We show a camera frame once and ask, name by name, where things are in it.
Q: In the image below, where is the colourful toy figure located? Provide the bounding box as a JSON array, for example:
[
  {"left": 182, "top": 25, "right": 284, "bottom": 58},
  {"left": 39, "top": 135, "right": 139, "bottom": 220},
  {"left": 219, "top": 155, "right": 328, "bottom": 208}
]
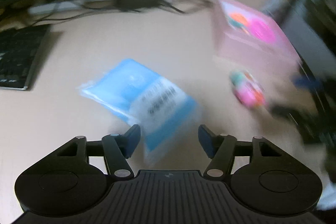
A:
[{"left": 230, "top": 71, "right": 266, "bottom": 109}]

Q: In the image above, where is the blue wet wipes packet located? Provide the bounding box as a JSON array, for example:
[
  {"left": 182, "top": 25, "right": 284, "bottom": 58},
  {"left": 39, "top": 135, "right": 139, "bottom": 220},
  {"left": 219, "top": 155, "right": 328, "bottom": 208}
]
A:
[{"left": 80, "top": 59, "right": 201, "bottom": 166}]

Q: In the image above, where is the pink plastic basket toy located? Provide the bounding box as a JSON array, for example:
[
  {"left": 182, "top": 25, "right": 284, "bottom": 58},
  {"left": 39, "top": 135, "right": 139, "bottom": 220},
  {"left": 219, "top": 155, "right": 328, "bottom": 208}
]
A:
[{"left": 248, "top": 17, "right": 277, "bottom": 44}]

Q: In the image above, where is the pink cardboard box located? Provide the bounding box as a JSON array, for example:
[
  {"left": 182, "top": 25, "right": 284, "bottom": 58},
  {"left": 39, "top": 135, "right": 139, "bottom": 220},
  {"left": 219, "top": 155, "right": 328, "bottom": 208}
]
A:
[{"left": 213, "top": 0, "right": 301, "bottom": 78}]

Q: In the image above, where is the black computer monitor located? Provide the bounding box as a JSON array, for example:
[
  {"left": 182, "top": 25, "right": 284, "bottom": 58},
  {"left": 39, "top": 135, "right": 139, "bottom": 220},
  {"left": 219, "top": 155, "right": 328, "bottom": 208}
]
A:
[{"left": 271, "top": 0, "right": 335, "bottom": 80}]

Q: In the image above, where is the black keyboard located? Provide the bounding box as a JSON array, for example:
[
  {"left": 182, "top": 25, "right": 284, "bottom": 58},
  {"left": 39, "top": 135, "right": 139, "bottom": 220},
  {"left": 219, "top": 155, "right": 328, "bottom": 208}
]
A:
[{"left": 0, "top": 24, "right": 51, "bottom": 90}]

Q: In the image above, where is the white power strip on desk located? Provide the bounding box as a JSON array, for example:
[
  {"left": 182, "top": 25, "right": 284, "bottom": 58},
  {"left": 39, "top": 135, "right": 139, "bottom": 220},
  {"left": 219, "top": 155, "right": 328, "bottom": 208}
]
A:
[{"left": 28, "top": 0, "right": 113, "bottom": 16}]

